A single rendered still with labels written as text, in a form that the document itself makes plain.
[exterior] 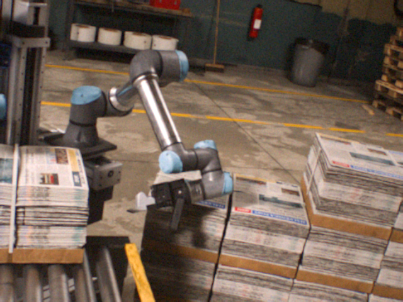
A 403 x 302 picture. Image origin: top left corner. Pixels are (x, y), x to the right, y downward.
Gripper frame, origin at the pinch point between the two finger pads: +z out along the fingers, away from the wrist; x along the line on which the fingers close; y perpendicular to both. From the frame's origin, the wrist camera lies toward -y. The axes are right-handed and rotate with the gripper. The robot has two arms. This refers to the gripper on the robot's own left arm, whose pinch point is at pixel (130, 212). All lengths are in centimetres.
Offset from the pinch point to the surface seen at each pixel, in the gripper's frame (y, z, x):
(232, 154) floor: 33, -122, -295
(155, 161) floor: 38, -46, -258
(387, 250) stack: -34, -86, 2
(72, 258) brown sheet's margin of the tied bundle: -8.8, 19.3, 27.1
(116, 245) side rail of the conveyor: -8.6, 6.9, 14.2
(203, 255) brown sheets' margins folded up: -21.2, -23.5, -17.3
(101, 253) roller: -9.7, 11.5, 19.0
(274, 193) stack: -5, -58, -23
